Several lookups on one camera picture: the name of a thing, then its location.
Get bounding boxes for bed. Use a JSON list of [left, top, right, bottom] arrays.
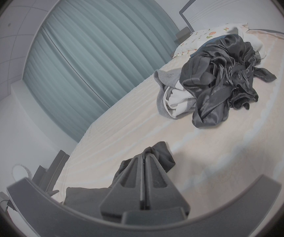
[[51, 0, 284, 222]]

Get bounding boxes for white garment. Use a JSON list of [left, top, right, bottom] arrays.
[[242, 30, 267, 59]]

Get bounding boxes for blue-green curtain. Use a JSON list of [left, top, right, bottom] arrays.
[[42, 0, 182, 107], [22, 27, 110, 143]]

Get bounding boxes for dark grey bedside table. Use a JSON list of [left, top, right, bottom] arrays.
[[175, 27, 194, 45]]

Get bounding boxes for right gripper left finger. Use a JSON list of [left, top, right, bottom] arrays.
[[100, 155, 145, 220]]

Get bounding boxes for black T-shirt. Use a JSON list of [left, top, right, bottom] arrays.
[[63, 141, 176, 207]]

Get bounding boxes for pile of clothes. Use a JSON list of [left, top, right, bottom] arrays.
[[154, 34, 277, 128]]

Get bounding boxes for white printed pillow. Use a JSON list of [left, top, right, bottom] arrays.
[[173, 22, 250, 59]]

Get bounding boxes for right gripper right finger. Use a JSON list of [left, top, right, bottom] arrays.
[[145, 154, 190, 218]]

